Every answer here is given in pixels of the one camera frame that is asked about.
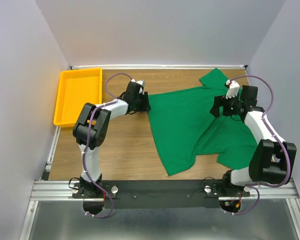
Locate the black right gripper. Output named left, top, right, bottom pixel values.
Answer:
left=209, top=92, right=243, bottom=118

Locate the green t-shirt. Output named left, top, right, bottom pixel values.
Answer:
left=148, top=68, right=258, bottom=176

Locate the yellow plastic tray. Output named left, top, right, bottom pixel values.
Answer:
left=53, top=68, right=103, bottom=128

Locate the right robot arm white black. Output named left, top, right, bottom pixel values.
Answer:
left=210, top=82, right=297, bottom=196

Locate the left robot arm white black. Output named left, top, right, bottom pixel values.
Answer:
left=72, top=79, right=151, bottom=198

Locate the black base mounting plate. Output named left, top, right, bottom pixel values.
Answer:
left=68, top=177, right=250, bottom=216

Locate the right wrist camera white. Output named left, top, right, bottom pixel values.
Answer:
left=225, top=79, right=240, bottom=99

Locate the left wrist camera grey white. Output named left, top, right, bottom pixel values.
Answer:
left=131, top=79, right=146, bottom=94

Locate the white aluminium back rail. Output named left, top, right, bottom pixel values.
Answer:
left=69, top=64, right=247, bottom=70

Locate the aluminium left side rail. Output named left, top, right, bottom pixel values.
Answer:
left=40, top=126, right=61, bottom=181

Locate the aluminium front frame rail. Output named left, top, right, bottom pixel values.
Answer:
left=19, top=177, right=300, bottom=240

